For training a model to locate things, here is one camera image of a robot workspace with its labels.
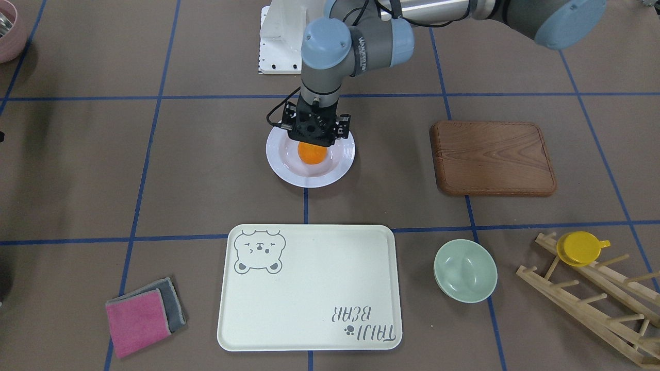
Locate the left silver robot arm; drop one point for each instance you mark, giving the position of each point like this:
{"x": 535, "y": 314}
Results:
{"x": 355, "y": 37}

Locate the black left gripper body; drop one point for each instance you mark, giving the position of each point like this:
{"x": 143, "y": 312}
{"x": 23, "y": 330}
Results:
{"x": 343, "y": 127}

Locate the yellow mug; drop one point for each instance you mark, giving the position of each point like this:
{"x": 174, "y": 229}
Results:
{"x": 580, "y": 248}

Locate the pink and grey cloths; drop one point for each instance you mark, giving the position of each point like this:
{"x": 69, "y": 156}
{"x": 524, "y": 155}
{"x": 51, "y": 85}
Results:
{"x": 144, "y": 316}

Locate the pink bowl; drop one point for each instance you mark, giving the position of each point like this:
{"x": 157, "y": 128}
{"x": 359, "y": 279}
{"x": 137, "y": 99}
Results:
{"x": 14, "y": 43}

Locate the white round plate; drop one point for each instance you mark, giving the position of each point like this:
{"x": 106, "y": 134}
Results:
{"x": 308, "y": 166}

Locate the cream bear tray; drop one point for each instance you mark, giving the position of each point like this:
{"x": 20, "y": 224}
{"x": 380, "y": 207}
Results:
{"x": 310, "y": 287}

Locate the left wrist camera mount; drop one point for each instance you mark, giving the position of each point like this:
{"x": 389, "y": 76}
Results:
{"x": 341, "y": 129}

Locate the green bowl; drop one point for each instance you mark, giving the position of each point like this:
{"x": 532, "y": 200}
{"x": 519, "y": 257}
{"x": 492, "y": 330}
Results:
{"x": 465, "y": 271}

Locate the metal scoop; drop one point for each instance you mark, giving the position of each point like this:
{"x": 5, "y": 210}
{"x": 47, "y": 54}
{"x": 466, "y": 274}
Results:
{"x": 6, "y": 24}

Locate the orange fruit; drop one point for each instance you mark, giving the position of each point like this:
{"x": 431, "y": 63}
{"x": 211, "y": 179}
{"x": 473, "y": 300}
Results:
{"x": 311, "y": 154}

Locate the wooden cutting board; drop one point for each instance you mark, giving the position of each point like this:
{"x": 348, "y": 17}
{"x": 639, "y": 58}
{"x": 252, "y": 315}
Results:
{"x": 491, "y": 158}

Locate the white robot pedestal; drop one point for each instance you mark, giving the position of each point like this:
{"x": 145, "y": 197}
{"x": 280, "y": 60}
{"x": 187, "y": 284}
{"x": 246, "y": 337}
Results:
{"x": 281, "y": 35}

